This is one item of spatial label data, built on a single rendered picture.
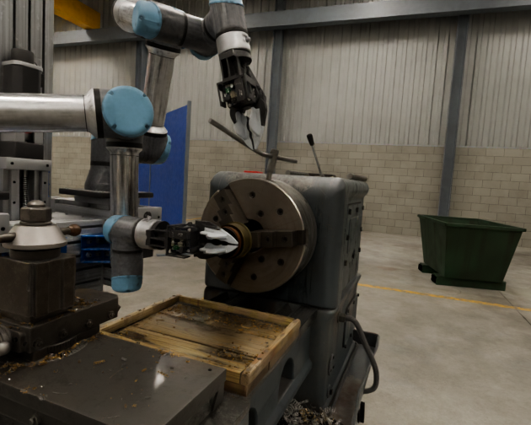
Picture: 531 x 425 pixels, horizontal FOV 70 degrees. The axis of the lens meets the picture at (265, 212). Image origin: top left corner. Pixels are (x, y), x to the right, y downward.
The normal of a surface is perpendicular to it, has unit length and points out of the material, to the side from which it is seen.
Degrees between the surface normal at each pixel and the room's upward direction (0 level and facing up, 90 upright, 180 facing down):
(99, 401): 0
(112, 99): 89
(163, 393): 0
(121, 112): 89
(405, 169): 90
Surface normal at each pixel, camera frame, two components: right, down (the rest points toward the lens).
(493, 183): -0.34, 0.06
